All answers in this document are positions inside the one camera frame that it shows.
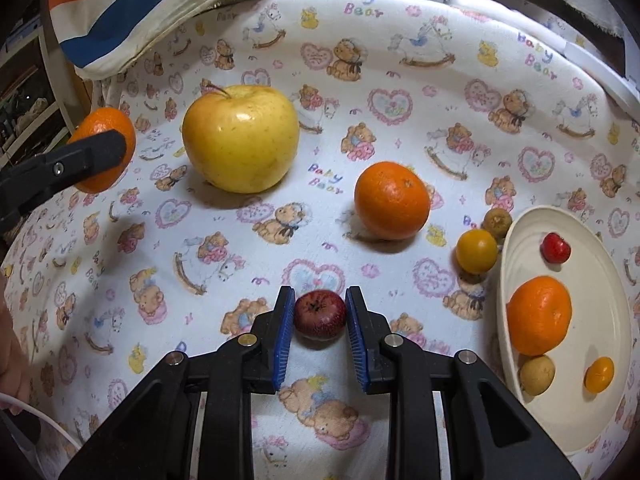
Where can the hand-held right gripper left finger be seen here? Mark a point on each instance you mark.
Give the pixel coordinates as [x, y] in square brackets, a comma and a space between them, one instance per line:
[282, 340]

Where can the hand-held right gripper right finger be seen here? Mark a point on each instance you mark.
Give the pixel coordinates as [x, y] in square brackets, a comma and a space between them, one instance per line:
[357, 340]

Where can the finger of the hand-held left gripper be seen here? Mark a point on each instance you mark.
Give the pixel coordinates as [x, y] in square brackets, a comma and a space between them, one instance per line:
[65, 165]

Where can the red hawthorn berry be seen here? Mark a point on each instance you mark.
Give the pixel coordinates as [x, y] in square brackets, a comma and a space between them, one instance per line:
[556, 248]
[320, 315]

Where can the orange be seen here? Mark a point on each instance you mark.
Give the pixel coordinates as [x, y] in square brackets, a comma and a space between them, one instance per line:
[540, 315]
[392, 200]
[115, 120]

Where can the yellow cherry tomato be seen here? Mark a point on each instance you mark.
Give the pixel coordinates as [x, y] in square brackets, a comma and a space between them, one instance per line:
[599, 375]
[476, 252]

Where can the yellow apple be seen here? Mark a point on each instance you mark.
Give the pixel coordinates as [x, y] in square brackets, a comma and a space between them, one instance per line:
[240, 145]

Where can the brown longan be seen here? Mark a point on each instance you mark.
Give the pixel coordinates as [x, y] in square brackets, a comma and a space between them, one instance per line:
[537, 375]
[498, 221]

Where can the cream plate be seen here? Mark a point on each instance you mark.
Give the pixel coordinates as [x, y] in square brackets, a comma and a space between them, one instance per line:
[595, 310]

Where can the person's left hand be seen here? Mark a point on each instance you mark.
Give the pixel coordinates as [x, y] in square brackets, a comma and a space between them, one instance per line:
[10, 350]

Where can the wooden shelf unit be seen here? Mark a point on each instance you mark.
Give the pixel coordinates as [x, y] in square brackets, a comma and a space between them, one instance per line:
[30, 85]

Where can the striped cloth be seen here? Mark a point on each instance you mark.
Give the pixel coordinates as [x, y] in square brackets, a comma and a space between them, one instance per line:
[125, 10]

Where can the white remote control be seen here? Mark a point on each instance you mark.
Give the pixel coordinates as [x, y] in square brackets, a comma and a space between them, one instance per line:
[480, 5]

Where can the white desk lamp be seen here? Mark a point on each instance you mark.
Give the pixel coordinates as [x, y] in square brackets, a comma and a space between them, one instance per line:
[600, 72]

